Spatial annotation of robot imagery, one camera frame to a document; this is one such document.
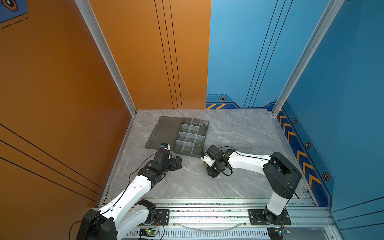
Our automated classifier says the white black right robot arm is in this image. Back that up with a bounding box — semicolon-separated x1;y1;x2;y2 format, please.
201;145;302;225

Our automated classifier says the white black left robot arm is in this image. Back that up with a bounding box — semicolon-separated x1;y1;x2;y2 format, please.
76;146;182;240

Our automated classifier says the grey plastic organizer box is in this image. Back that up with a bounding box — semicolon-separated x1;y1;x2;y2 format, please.
145;116;209;158

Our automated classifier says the left green circuit board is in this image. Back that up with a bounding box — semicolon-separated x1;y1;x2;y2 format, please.
139;228;159;238

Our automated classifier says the right circuit board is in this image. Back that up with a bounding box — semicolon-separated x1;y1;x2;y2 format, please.
267;228;291;240

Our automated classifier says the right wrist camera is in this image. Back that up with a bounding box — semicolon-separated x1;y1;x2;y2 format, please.
201;145;225;167

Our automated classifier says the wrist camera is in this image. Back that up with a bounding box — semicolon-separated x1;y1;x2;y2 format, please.
161;143;171;151
201;145;225;167

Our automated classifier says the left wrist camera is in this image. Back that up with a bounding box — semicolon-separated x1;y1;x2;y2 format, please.
161;143;171;151

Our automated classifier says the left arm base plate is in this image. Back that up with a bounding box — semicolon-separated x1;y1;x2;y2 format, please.
139;209;170;226

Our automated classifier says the aluminium front rail frame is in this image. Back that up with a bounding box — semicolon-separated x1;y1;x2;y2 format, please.
98;196;343;240

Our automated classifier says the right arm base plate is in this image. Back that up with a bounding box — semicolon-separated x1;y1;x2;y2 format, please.
248;208;292;226

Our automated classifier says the left aluminium corner post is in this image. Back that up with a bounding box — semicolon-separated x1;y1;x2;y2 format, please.
75;0;137;117

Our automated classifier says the aluminium corner post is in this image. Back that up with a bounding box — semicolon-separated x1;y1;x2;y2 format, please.
272;0;345;117
75;0;137;117

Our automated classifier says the right aluminium corner post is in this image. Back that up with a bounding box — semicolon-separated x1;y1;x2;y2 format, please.
272;0;345;117

